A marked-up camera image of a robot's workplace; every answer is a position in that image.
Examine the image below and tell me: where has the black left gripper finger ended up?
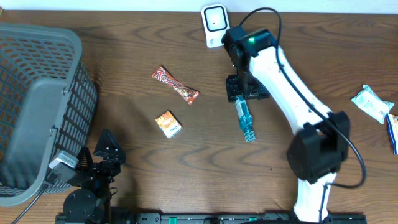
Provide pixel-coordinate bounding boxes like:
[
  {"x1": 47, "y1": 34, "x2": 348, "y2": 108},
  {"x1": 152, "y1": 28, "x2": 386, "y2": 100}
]
[
  {"x1": 76, "y1": 147, "x2": 93, "y2": 172},
  {"x1": 93, "y1": 129, "x2": 126, "y2": 165}
]

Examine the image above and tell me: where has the teal mouthwash bottle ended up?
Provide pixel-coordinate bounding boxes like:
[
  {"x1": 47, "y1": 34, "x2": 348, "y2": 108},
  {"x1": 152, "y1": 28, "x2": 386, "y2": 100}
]
[{"x1": 234, "y1": 96, "x2": 256, "y2": 142}]

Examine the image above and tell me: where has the red brown snack bag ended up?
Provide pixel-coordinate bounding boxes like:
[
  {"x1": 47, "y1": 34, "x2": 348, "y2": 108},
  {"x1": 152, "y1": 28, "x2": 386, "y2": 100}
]
[{"x1": 152, "y1": 66, "x2": 200, "y2": 105}]

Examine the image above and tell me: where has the orange snack packet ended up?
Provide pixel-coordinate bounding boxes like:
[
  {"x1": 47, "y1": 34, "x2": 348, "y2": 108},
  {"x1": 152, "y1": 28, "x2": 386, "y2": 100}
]
[{"x1": 155, "y1": 111, "x2": 182, "y2": 139}]

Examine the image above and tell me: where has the pale green wet wipes pack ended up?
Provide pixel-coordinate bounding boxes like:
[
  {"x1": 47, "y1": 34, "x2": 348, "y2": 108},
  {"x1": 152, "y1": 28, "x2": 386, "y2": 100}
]
[{"x1": 351, "y1": 85, "x2": 394, "y2": 124}]

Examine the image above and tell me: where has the yellow snack bag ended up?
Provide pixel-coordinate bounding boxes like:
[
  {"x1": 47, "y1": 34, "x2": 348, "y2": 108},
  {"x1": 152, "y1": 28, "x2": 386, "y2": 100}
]
[{"x1": 386, "y1": 114, "x2": 398, "y2": 155}]

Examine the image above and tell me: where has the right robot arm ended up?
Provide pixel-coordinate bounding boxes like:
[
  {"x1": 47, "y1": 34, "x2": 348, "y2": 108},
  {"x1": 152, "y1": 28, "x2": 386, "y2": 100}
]
[{"x1": 221, "y1": 26, "x2": 350, "y2": 222}]

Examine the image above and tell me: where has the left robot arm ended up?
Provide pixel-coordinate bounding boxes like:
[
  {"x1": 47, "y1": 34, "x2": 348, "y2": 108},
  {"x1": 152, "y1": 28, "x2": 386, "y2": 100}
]
[{"x1": 63, "y1": 129, "x2": 135, "y2": 223}]

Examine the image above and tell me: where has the white barcode scanner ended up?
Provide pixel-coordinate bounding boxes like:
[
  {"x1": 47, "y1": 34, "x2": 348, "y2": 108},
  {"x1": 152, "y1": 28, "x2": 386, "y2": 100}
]
[{"x1": 201, "y1": 4, "x2": 230, "y2": 48}]

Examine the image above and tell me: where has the grey plastic shopping basket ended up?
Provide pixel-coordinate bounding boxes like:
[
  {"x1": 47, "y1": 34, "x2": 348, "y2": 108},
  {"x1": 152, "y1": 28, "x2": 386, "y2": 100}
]
[{"x1": 1, "y1": 23, "x2": 97, "y2": 207}]

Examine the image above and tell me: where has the black right camera cable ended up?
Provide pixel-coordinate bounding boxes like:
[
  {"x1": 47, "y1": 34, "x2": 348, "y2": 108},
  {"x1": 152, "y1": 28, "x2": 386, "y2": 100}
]
[{"x1": 238, "y1": 6, "x2": 368, "y2": 223}]

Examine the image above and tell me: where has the black camera cable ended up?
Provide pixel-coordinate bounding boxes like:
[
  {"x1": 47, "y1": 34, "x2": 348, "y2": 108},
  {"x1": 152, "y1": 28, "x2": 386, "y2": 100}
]
[
  {"x1": 11, "y1": 169, "x2": 60, "y2": 224},
  {"x1": 238, "y1": 6, "x2": 368, "y2": 223}
]

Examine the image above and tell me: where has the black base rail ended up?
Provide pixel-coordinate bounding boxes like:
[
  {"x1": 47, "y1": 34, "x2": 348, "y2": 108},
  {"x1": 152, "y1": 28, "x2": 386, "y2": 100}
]
[{"x1": 55, "y1": 208, "x2": 368, "y2": 224}]

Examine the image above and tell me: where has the black left camera cable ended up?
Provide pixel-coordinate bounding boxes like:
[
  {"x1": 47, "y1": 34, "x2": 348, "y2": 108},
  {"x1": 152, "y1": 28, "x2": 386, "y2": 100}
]
[{"x1": 11, "y1": 169, "x2": 60, "y2": 224}]

